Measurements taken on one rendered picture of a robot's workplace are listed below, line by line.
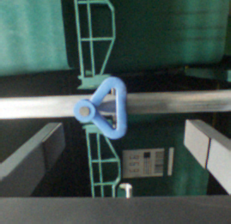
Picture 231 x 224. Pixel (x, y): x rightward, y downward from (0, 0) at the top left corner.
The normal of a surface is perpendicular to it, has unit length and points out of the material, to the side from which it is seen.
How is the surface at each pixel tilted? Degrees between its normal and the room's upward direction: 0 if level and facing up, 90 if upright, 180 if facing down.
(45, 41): 92
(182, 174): 92
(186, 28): 92
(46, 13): 91
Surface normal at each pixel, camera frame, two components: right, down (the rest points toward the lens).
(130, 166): 0.06, 0.26
